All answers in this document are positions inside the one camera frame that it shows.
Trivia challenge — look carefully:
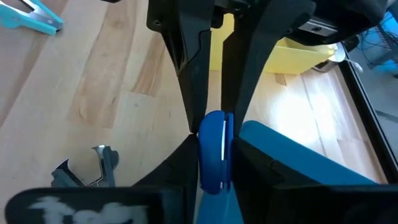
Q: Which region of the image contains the black metal table frame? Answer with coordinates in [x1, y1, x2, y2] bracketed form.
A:
[337, 35, 398, 184]

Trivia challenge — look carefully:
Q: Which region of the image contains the teal plastic bin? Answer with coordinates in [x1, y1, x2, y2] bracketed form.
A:
[195, 120, 379, 224]

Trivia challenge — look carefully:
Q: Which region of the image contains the teal toy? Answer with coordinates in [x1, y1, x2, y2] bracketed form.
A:
[0, 0, 65, 37]

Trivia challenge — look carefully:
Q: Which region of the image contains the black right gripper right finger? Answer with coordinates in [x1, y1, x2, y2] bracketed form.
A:
[231, 136, 398, 224]

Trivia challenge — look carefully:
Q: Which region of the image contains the yellow translucent plastic bin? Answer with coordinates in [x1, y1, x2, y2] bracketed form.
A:
[210, 12, 336, 75]

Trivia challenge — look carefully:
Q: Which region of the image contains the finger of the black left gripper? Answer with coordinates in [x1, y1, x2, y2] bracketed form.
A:
[146, 0, 216, 134]
[220, 0, 317, 137]

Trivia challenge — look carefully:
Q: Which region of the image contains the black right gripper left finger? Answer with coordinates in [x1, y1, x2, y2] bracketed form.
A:
[4, 133, 200, 224]

